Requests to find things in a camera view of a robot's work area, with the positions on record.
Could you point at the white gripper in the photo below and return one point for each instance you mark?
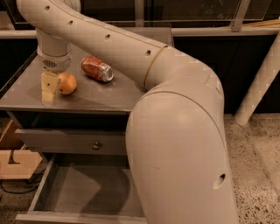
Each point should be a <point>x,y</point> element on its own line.
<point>54,62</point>

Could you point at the orange fruit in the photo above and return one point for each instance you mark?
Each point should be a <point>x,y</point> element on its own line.
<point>67,83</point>

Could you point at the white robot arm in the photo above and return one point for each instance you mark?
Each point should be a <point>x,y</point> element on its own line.
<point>175,137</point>

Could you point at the grey top drawer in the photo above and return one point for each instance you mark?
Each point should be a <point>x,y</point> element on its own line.
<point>73,141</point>

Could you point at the grey drawer cabinet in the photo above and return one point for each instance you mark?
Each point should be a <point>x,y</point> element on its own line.
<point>92,106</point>

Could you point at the grey open middle drawer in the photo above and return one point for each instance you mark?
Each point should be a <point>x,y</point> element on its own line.
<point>85,189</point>

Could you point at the red crushed soda can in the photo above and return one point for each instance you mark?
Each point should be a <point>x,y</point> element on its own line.
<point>97,69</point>

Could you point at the wooden box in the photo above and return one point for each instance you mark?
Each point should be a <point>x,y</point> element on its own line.
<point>16,161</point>

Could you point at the glass railing with metal posts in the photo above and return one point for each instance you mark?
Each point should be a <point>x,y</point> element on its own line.
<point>182,14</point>

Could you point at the white diagonal post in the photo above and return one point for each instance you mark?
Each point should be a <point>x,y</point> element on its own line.
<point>265,76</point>

